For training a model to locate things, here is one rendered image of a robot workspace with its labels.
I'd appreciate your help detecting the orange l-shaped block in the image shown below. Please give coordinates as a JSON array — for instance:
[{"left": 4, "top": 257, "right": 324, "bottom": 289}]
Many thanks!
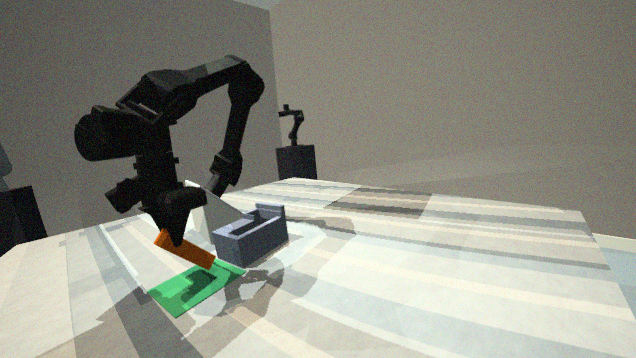
[{"left": 153, "top": 228, "right": 216, "bottom": 271}]

